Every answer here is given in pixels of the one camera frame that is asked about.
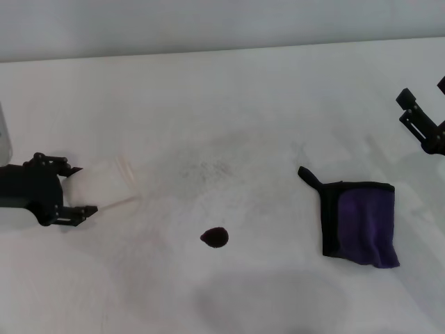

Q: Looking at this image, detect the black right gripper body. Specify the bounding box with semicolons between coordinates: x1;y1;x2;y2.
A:
422;121;445;156

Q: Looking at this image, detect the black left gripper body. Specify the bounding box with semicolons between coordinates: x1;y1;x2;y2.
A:
0;162;65;228

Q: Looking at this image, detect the purple rag with black trim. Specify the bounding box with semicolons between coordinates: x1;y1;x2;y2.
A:
297;166;401;269

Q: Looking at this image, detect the white paper cup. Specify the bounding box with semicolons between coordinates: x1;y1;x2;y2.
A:
64;156;142;213

